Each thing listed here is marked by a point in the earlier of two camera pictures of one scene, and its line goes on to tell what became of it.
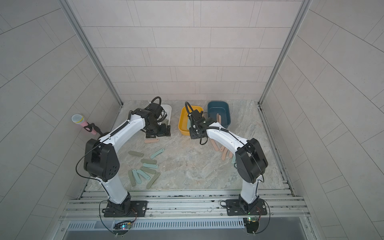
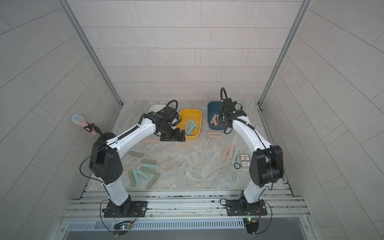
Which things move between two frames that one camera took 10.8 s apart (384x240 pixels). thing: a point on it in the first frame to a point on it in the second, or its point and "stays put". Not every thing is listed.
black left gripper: x=163 y=133 to x=177 y=136
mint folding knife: x=158 y=152 stays put
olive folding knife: x=150 y=183 stays put
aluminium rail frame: x=283 y=206 stays put
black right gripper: x=193 y=133 to x=221 y=116
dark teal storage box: x=222 y=107 stays put
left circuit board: x=124 y=225 stays put
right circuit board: x=252 y=224 stays put
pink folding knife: x=214 y=144 to x=225 y=153
